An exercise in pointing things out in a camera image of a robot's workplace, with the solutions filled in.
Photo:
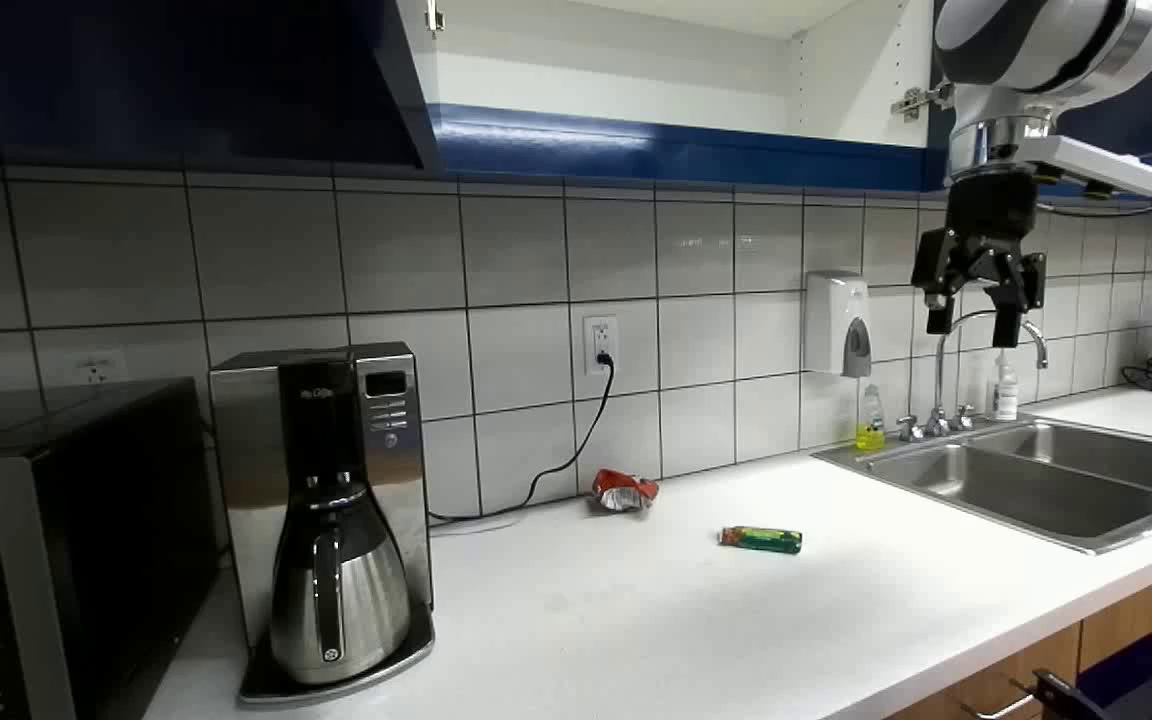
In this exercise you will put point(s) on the red snack packet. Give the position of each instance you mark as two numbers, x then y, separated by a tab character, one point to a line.
622	494

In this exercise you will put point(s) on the metal cabinet hinge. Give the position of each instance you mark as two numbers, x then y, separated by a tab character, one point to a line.
432	14
919	100

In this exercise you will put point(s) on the black microwave oven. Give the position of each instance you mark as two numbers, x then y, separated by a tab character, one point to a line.
96	535

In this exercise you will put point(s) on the black object below counter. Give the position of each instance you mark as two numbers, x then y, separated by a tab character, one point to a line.
1069	700

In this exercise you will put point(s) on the steel coffee carafe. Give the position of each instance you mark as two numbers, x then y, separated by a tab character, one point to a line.
336	603

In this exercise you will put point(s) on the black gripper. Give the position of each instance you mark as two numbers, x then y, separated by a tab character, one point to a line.
988	222

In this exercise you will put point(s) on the yellow dish soap bottle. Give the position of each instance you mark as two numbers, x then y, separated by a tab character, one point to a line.
871	435

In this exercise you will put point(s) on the small white bottle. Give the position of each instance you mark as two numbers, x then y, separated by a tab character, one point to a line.
1005	396

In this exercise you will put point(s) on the wooden base cabinet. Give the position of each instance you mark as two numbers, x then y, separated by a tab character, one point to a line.
1136	613

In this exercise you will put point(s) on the blue cabinet white interior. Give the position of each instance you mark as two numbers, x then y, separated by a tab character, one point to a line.
630	144

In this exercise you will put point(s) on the black steel coffee maker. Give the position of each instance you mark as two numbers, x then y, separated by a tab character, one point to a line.
381	440

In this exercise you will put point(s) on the chrome sink faucet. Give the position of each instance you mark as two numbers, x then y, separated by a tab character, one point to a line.
942	382

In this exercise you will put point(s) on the white wall soap dispenser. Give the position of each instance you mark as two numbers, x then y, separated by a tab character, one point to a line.
839	320

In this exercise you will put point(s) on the white wall power outlet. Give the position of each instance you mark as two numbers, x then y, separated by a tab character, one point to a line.
96	368
601	342

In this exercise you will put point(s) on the stainless steel sink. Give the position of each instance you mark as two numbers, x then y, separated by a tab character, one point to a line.
1028	485

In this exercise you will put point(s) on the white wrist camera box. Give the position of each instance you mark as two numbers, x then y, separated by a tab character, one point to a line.
1096	163

